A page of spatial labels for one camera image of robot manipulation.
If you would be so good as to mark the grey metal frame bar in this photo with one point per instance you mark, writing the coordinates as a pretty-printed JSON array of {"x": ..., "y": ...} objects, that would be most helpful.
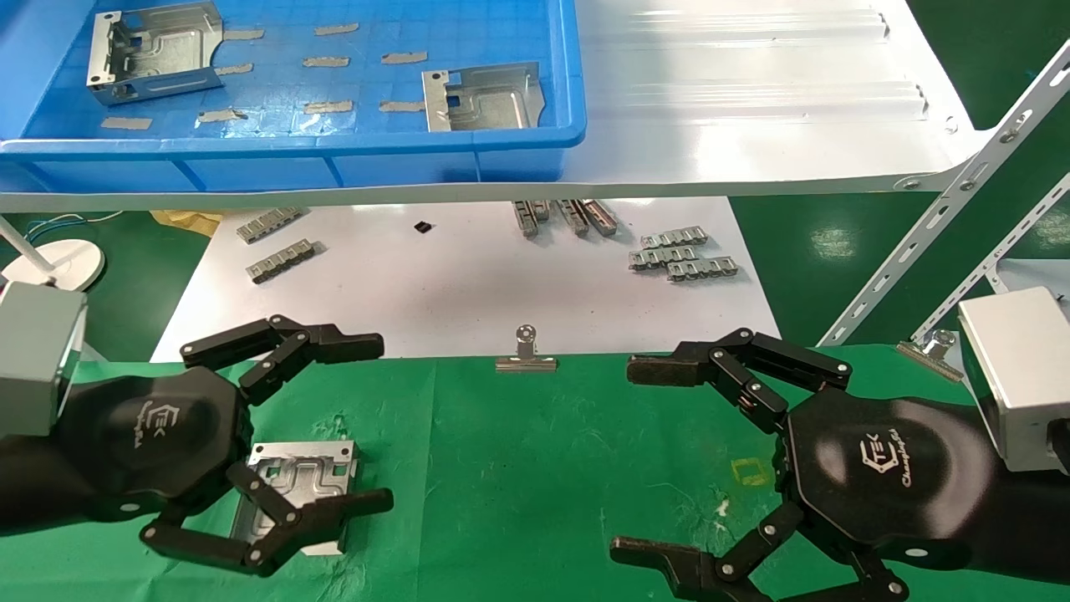
[{"x": 94, "y": 353}]

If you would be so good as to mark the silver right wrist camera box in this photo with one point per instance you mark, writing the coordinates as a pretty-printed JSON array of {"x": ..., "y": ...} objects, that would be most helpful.
[{"x": 1016, "y": 376}]

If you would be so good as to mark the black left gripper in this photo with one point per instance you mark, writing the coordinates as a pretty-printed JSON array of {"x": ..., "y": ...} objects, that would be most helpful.
[{"x": 150, "y": 443}]

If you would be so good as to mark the green cloth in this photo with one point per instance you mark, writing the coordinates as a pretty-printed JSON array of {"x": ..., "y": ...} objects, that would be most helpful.
[{"x": 518, "y": 468}]

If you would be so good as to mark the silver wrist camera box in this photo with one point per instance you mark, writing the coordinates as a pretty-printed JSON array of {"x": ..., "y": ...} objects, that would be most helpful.
[
  {"x": 33, "y": 359},
  {"x": 1016, "y": 376}
]

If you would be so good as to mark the yellow crumpled cloth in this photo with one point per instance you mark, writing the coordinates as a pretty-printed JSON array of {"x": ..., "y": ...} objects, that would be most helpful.
[{"x": 188, "y": 221}]

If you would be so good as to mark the small metal connector strip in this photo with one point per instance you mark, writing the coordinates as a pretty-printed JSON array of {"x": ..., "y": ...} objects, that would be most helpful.
[
  {"x": 269, "y": 224},
  {"x": 702, "y": 268},
  {"x": 525, "y": 219},
  {"x": 674, "y": 237},
  {"x": 282, "y": 260},
  {"x": 660, "y": 258},
  {"x": 600, "y": 216},
  {"x": 573, "y": 217},
  {"x": 542, "y": 209}
]

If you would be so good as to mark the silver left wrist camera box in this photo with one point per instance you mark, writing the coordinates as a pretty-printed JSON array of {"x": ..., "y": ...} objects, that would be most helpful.
[{"x": 33, "y": 359}]

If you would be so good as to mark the white panel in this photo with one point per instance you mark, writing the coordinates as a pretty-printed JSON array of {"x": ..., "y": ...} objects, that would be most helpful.
[{"x": 1036, "y": 276}]

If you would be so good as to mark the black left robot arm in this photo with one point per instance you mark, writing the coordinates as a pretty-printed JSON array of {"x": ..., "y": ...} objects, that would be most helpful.
[{"x": 29, "y": 485}]

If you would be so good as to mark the silver binder clip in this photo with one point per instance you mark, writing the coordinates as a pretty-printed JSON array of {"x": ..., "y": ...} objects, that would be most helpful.
[
  {"x": 929, "y": 351},
  {"x": 526, "y": 361}
]

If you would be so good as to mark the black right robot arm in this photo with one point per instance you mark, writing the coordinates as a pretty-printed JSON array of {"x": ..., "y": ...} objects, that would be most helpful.
[{"x": 1028, "y": 518}]

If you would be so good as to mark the white base board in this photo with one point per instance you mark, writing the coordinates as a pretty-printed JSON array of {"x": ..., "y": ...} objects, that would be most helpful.
[{"x": 468, "y": 293}]

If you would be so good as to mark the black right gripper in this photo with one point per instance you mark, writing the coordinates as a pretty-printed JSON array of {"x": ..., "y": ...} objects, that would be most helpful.
[{"x": 886, "y": 468}]

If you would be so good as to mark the blue plastic tray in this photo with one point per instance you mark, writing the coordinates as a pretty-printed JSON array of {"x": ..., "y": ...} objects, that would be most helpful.
[{"x": 468, "y": 155}]

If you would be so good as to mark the beige tape piece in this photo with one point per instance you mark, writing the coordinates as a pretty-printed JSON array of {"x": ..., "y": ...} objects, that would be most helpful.
[
  {"x": 403, "y": 106},
  {"x": 221, "y": 116},
  {"x": 405, "y": 58},
  {"x": 337, "y": 28},
  {"x": 328, "y": 107},
  {"x": 244, "y": 34},
  {"x": 125, "y": 123},
  {"x": 326, "y": 61},
  {"x": 236, "y": 68}
]

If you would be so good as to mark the white perforated shelf strut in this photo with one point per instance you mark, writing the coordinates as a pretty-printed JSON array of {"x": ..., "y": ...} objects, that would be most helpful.
[
  {"x": 991, "y": 272},
  {"x": 961, "y": 188}
]

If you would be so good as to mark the white round stand base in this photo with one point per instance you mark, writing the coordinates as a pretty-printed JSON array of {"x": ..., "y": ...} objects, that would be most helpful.
[{"x": 71, "y": 263}]

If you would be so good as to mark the white metal shelf board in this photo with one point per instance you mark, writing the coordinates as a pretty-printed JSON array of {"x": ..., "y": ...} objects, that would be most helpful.
[{"x": 752, "y": 125}]

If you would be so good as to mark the sheet metal bracket part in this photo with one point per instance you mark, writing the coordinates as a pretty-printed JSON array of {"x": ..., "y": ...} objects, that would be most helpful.
[
  {"x": 493, "y": 104},
  {"x": 313, "y": 472},
  {"x": 167, "y": 50}
]

